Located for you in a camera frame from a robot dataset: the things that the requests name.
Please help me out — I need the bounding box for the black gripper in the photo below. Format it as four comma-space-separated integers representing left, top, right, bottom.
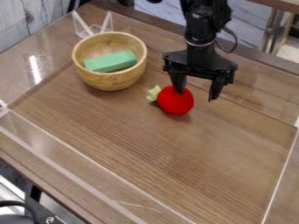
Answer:
163, 50, 237, 101

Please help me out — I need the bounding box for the red plush fruit green leaf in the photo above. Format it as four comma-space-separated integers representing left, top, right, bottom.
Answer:
147, 85, 195, 116

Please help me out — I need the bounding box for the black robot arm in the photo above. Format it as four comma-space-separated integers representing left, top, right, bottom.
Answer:
163, 0, 239, 101

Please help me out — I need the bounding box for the green foam block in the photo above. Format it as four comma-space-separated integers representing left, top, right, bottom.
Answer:
82, 50, 136, 73

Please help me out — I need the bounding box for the wooden bowl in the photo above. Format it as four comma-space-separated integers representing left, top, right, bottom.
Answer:
70, 31, 147, 91

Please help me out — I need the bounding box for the metal table leg background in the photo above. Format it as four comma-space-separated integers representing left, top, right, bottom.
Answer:
261, 9, 295, 55

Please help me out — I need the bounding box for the clear acrylic corner bracket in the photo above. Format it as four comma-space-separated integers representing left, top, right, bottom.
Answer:
70, 11, 113, 39

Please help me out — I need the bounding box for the black table frame leg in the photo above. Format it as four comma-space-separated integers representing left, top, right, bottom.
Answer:
24, 185, 65, 224

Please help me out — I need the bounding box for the black cable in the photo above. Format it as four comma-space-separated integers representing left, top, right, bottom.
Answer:
0, 199, 33, 224

